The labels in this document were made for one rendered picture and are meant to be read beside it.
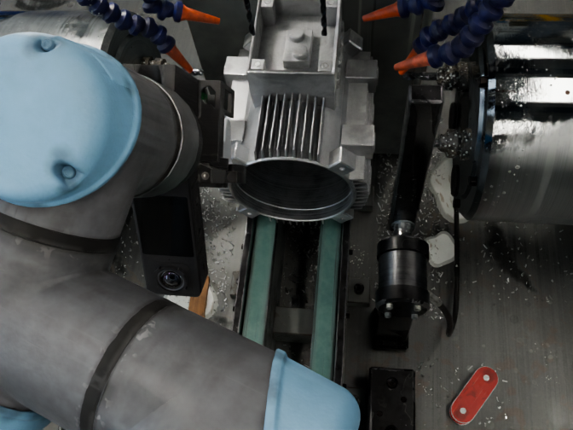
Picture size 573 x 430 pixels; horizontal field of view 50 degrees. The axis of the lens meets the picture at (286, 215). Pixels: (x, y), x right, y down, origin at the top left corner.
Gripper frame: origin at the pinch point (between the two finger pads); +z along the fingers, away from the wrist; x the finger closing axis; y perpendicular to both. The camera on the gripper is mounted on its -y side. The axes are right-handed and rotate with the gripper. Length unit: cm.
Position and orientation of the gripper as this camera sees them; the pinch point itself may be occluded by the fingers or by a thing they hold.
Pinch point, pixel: (214, 177)
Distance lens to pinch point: 61.0
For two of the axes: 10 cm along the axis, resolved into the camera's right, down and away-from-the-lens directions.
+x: -9.9, -0.5, 1.2
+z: 1.2, -0.5, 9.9
